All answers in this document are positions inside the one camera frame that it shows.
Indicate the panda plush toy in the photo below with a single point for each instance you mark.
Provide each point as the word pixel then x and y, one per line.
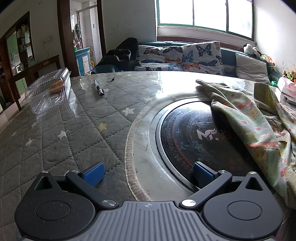
pixel 251 49

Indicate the light blue cabinet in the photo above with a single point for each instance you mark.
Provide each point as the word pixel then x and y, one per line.
pixel 82 60

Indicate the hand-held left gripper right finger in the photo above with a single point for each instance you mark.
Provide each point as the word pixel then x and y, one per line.
pixel 203 174

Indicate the blue sofa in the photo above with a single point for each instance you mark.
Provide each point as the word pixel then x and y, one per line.
pixel 229 58

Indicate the black and silver pen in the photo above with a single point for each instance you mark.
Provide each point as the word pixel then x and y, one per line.
pixel 99 89

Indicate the dark wooden door frame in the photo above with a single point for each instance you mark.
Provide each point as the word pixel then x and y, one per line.
pixel 64 46

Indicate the white flat device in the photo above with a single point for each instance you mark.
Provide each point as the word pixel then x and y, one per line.
pixel 289 99

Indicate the dark wooden side table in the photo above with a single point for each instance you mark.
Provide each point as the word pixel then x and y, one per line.
pixel 44 63

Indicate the butterfly print pillow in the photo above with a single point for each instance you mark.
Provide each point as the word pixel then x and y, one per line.
pixel 201 58
pixel 159 58

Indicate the colourful plush toy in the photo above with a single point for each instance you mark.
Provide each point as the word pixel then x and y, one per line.
pixel 268 60

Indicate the orange pastry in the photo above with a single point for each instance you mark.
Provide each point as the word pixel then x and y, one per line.
pixel 56 84

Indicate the green framed window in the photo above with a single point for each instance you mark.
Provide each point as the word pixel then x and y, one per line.
pixel 208 11

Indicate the grey pillow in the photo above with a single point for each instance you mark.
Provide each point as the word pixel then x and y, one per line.
pixel 252 68

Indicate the hanging jacket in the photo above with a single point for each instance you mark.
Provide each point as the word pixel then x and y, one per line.
pixel 77 32

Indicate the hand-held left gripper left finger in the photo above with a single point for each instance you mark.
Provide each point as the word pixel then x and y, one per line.
pixel 93 174

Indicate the small plush doll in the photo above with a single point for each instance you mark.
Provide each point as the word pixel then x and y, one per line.
pixel 289 75

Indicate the black round induction cooktop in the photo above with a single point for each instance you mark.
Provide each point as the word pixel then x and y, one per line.
pixel 185 139

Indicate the pink tissue pack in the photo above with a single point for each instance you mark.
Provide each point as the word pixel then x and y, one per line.
pixel 288 87

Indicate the dark wooden shelf cabinet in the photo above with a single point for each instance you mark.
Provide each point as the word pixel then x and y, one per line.
pixel 20 44

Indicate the black bag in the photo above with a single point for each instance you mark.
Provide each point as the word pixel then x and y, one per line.
pixel 120 55

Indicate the pastel patterned pajama top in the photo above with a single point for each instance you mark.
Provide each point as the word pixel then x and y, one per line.
pixel 254 120

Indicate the clear plastic food container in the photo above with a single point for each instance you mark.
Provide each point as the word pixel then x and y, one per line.
pixel 44 97

